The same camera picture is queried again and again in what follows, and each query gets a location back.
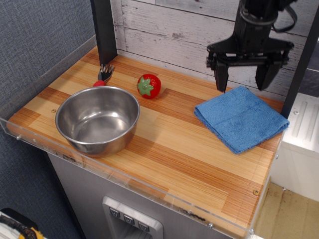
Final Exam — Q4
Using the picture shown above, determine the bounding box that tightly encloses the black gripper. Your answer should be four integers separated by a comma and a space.
206, 14, 294, 92

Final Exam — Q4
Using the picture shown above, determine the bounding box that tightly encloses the blue towel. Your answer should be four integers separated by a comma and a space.
194, 86, 290, 154

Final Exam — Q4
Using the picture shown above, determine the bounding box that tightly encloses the red toy strawberry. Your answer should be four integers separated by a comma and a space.
137, 74, 161, 99

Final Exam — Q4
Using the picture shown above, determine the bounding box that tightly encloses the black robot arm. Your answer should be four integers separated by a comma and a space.
206, 0, 298, 92

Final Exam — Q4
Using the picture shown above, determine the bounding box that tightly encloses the white toy sink unit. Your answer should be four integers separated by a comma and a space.
270, 93, 319, 201

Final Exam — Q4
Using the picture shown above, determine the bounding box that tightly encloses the stainless steel bowl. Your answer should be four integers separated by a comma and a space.
55, 86, 140, 157

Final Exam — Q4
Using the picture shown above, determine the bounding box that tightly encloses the clear acrylic table guard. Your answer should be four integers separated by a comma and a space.
0, 37, 281, 239

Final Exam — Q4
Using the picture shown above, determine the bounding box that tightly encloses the silver dispenser button panel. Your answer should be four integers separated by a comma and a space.
102, 196, 164, 239

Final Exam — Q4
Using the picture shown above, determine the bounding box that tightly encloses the grey toy fridge cabinet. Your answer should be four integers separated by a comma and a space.
46, 152, 225, 239

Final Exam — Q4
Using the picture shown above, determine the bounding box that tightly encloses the black and yellow object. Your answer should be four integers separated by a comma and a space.
0, 208, 45, 239

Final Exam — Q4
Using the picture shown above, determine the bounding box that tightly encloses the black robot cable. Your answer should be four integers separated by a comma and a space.
271, 4, 299, 33

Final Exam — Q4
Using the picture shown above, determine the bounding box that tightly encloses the black right frame post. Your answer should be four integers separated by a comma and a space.
281, 8, 319, 118

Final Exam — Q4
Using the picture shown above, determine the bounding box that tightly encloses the black frame post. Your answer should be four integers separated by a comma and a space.
281, 8, 319, 118
90, 0, 117, 65

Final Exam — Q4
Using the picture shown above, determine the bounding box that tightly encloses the red-handled metal spork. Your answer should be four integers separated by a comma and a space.
93, 64, 114, 87

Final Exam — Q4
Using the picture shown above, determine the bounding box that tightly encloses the black left frame post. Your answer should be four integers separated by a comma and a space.
90, 0, 117, 65

